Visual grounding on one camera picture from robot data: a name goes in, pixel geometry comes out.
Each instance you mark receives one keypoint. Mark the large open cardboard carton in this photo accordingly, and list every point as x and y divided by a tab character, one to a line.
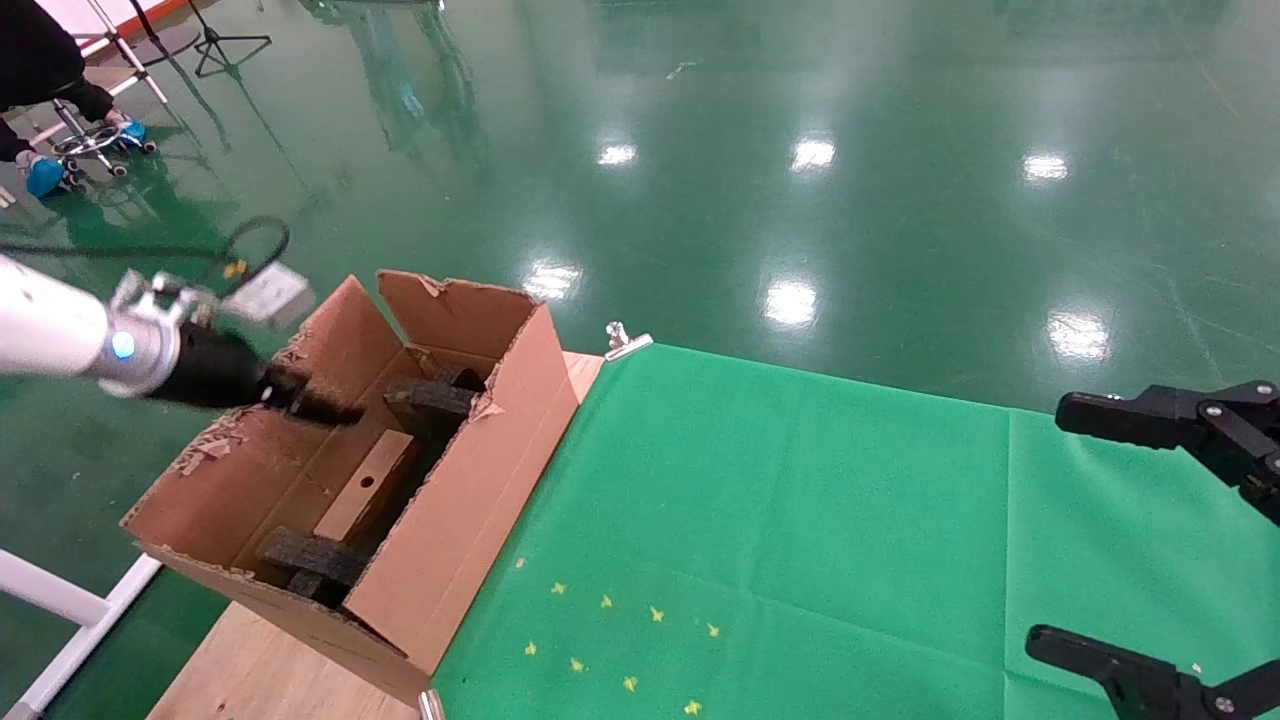
480	500

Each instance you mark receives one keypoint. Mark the green table cloth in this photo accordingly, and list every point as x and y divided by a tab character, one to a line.
900	550

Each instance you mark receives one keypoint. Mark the white board with orange edge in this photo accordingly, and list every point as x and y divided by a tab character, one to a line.
90	12

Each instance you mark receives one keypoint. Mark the black tripod stand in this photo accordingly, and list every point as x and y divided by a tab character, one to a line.
212	40

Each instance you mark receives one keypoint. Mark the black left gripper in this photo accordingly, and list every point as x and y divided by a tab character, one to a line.
215	370

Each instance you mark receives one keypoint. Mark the white metal frame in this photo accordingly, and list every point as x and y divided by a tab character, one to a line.
50	590

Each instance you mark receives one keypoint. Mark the rolling stool base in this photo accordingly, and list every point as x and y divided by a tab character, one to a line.
85	143

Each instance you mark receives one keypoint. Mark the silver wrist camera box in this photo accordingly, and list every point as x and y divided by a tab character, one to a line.
272	295

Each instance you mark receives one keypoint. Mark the black foam block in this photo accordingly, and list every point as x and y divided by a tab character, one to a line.
430	398
310	555

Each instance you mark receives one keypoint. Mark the black round-base stand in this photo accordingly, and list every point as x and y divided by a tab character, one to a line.
170	45

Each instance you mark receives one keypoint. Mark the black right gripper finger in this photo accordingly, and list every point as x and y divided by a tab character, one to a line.
1120	670
1150	418

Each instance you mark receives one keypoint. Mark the wooden block with hole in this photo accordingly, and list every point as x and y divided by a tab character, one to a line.
365	490

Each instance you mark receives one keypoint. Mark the person in black clothes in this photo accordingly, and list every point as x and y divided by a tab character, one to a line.
40	50

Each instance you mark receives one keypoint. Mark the white stand legs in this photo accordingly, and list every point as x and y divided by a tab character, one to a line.
131	53

